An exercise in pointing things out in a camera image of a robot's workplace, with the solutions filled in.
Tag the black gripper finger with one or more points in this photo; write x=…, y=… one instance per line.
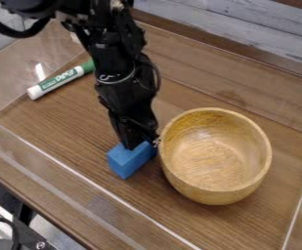
x=146, y=132
x=128, y=128

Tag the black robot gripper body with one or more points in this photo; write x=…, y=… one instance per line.
x=128, y=96

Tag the blue foam block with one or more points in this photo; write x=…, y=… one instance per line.
x=126, y=161

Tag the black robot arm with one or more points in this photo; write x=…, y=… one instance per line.
x=105, y=27

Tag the light wooden bowl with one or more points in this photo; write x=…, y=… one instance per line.
x=216, y=155

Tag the green white dry-erase marker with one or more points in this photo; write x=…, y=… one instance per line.
x=50, y=84

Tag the black metal stand base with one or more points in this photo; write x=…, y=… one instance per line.
x=28, y=239

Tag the clear acrylic front wall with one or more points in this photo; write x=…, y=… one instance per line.
x=104, y=221

